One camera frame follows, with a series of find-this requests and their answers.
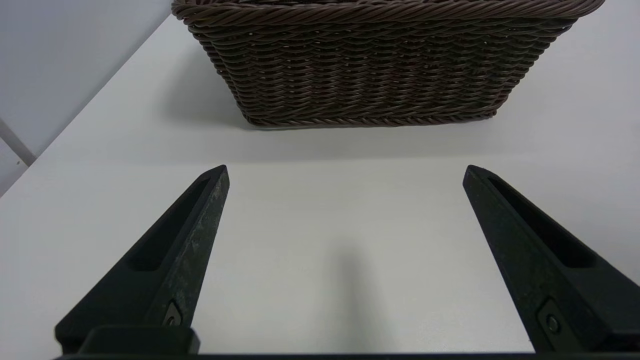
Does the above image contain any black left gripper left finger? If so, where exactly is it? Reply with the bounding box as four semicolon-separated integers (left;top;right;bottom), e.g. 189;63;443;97
55;165;231;356

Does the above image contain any brown wicker basket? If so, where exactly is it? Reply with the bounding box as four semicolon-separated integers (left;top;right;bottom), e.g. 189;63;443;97
171;0;606;128

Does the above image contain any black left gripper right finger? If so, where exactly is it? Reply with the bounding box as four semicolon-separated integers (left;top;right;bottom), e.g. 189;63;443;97
462;165;640;353

